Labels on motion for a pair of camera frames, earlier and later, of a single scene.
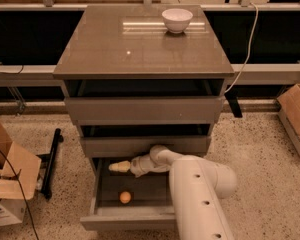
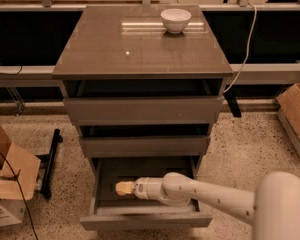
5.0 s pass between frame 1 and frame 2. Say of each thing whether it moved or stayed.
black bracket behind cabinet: stayed
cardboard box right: stayed
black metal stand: stayed
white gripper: moved
